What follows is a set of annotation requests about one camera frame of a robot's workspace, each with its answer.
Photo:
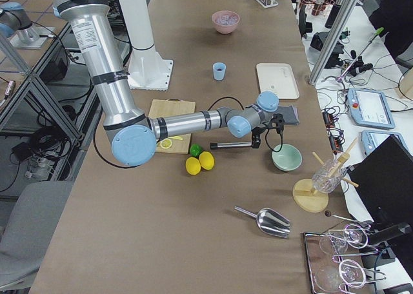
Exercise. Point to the clear ice cubes pile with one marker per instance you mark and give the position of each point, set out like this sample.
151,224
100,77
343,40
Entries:
226,19

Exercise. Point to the lower yellow lemon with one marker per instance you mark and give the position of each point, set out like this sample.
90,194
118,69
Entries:
192,166

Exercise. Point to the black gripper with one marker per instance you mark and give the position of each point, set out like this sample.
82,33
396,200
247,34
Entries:
257,137

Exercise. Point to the wooden cup stand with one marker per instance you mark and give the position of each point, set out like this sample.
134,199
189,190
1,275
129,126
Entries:
305,194

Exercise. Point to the light blue cup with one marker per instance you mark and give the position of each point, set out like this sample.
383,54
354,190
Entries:
219,75

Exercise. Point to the cream rabbit tray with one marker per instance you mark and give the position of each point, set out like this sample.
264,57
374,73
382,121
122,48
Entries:
277,78

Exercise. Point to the yellow lemon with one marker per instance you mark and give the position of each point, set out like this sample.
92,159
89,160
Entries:
192,166
206,160

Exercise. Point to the upper yellow lemon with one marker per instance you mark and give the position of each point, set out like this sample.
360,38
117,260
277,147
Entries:
206,160

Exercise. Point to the steel muddler black tip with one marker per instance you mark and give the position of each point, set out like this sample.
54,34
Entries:
228,145

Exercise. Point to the black wire glass rack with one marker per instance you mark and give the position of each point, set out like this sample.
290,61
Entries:
334,260

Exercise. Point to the grey folded cloth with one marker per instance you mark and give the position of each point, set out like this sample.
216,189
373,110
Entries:
289,114

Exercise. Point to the bamboo cutting board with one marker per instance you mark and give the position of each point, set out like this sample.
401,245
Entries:
167,108

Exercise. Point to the clear glass on stand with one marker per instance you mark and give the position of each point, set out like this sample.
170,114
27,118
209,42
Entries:
326,179

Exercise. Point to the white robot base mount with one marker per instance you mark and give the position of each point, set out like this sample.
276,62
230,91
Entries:
147,69

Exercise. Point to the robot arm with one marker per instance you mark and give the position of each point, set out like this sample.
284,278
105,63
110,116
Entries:
19,28
133,136

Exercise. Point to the light green bowl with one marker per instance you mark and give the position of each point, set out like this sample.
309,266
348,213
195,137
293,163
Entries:
286,157

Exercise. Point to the green lime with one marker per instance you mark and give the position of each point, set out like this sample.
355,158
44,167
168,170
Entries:
195,150

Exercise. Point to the steel ice scoop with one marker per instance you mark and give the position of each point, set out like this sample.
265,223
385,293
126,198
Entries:
269,221

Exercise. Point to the pink bowl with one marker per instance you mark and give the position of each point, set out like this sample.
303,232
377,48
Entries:
224,29

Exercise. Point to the upper lemon slice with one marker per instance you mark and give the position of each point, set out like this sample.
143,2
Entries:
166,143

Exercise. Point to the aluminium frame post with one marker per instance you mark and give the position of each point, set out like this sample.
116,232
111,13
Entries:
333,36

